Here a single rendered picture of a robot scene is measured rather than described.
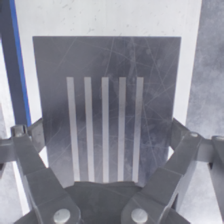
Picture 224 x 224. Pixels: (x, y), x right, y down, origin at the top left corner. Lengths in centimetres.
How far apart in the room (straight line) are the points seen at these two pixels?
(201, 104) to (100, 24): 154
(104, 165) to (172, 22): 20
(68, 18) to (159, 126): 18
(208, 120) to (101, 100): 168
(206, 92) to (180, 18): 147
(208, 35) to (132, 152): 156
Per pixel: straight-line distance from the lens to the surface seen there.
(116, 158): 18
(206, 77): 168
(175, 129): 16
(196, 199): 227
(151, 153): 18
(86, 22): 24
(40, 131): 17
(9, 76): 89
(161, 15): 25
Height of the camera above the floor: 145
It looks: 74 degrees down
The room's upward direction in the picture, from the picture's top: 179 degrees clockwise
